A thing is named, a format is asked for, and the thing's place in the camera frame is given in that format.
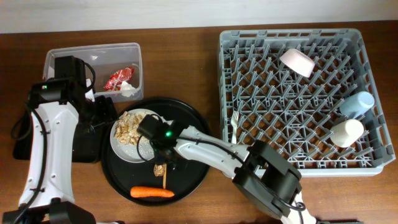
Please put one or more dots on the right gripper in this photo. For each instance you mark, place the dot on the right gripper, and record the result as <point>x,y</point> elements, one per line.
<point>160,157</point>

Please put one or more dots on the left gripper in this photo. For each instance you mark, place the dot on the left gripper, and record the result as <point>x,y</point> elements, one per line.
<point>109,111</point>

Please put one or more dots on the red snack wrapper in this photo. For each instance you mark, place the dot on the red snack wrapper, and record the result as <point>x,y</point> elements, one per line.
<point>116,79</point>

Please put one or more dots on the white tissue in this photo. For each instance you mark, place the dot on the white tissue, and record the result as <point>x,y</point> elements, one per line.
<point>127,88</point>

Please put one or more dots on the white plastic fork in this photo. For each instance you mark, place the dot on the white plastic fork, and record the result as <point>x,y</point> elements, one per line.
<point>234,123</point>

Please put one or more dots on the pink bowl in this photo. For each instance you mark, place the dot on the pink bowl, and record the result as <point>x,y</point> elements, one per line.
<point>298,62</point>

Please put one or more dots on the cream white cup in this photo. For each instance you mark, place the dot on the cream white cup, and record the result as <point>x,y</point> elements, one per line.
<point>347,132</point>

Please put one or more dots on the light blue cup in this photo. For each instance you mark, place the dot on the light blue cup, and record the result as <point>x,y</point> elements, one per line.
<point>357,104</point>

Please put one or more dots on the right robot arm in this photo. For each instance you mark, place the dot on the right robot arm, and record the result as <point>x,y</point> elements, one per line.
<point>258,171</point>

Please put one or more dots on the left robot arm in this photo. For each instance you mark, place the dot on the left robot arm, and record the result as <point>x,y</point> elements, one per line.
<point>57,106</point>

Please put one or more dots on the grey dishwasher rack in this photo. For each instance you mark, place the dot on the grey dishwasher rack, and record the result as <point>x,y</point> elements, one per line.
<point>293,113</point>

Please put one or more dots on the wooden chopstick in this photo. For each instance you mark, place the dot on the wooden chopstick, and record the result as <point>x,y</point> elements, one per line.
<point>164,180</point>

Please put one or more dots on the brown walnut shell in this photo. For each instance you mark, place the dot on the brown walnut shell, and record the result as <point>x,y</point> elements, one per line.
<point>160,170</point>

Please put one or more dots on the cooked rice pile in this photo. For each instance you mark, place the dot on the cooked rice pile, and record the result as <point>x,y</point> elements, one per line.
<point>144,148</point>

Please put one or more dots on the peanut shells pile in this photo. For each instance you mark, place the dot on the peanut shells pile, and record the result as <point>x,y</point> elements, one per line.
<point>126,128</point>

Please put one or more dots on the grey plate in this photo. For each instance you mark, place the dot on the grey plate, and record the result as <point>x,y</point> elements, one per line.
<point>127,153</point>

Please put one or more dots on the round black serving tray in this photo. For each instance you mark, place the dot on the round black serving tray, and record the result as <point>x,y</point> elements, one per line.
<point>122,175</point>

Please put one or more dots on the black rectangular tray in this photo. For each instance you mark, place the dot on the black rectangular tray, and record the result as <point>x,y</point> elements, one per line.
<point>86,142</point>

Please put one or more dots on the clear plastic bin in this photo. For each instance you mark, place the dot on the clear plastic bin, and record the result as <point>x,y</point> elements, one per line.
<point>105,59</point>

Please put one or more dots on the orange carrot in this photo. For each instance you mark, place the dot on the orange carrot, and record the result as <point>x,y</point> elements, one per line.
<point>141,192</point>

